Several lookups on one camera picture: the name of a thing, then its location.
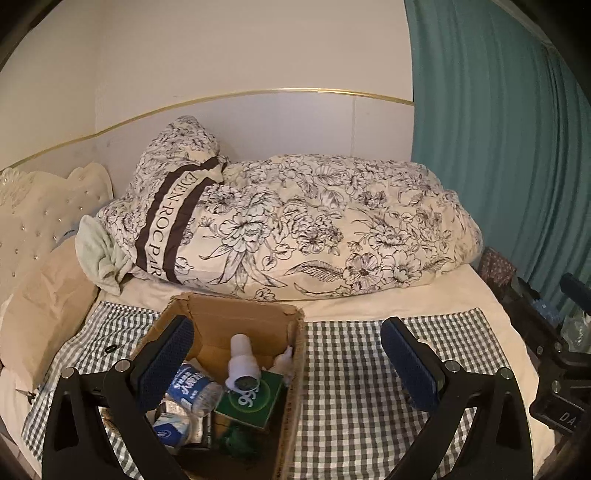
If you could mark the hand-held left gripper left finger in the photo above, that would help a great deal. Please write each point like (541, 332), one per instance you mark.
(168, 355)

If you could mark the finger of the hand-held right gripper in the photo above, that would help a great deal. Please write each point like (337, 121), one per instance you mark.
(577, 290)

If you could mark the light green towel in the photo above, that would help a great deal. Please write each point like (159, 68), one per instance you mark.
(99, 258)

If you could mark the blue bag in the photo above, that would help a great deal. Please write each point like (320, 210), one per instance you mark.
(545, 309)

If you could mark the green checked cloth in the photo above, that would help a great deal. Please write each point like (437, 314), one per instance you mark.
(351, 369)

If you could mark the floral cream duvet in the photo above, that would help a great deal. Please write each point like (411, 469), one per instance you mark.
(323, 221)

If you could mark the beige pillow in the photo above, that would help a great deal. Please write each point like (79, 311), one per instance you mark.
(41, 304)

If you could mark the cream bed sheet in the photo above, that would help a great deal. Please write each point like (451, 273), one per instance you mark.
(461, 290)

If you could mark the clear plastic bag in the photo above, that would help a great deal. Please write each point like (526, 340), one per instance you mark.
(577, 330)

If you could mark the dark patterned box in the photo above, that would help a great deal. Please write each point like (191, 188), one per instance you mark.
(496, 267)

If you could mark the green curtain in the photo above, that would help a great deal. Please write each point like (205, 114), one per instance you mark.
(485, 138)

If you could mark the green carton box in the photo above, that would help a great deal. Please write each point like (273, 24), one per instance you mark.
(258, 401)

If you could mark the brown cardboard box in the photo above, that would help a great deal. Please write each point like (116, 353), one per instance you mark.
(240, 318)

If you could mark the clear bottle with blue label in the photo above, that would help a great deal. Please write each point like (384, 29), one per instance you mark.
(189, 385)

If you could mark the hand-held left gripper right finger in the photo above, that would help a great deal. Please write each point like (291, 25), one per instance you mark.
(408, 364)

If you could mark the light blue tissue pack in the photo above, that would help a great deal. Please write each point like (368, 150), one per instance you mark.
(173, 429)

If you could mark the green snack wrapper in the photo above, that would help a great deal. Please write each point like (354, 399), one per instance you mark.
(235, 443)

